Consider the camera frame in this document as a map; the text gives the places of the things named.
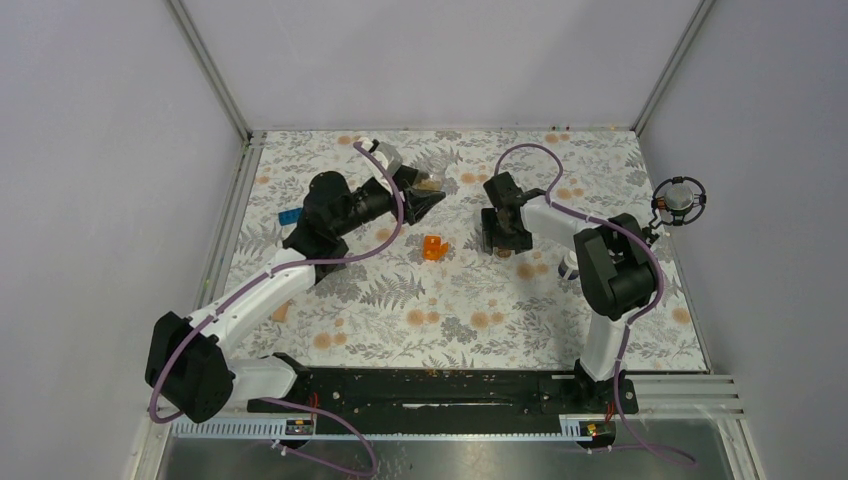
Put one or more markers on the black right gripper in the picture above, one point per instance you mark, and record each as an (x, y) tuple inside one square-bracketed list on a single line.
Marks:
[(523, 242)]

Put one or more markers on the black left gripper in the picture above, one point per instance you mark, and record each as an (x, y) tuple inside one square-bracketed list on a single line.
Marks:
[(416, 202)]

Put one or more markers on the orange pill organizer box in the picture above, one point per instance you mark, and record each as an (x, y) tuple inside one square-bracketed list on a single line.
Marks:
[(434, 248)]

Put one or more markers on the clear pill bottle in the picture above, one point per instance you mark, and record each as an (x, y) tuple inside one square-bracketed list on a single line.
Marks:
[(431, 181)]

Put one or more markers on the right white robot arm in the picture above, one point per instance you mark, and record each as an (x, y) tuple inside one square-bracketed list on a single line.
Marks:
[(618, 273)]

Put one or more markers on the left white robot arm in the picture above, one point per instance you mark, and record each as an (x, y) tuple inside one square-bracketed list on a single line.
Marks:
[(190, 361)]

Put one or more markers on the white blue pill bottle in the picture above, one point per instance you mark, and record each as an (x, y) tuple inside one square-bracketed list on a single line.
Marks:
[(568, 267)]

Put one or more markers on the floral patterned mat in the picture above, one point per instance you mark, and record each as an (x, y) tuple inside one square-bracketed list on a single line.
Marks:
[(469, 309)]

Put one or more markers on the blue toy brick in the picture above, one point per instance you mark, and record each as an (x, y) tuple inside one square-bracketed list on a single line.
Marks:
[(289, 217)]

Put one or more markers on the microphone on black stand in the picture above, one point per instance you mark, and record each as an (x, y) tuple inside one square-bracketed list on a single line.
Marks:
[(676, 202)]

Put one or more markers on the tan wooden block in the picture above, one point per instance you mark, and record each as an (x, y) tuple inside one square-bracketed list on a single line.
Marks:
[(280, 315)]

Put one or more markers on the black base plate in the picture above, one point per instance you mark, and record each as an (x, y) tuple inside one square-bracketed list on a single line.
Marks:
[(432, 402)]

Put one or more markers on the aluminium frame rail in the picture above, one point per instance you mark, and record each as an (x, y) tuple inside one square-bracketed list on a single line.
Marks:
[(660, 397)]

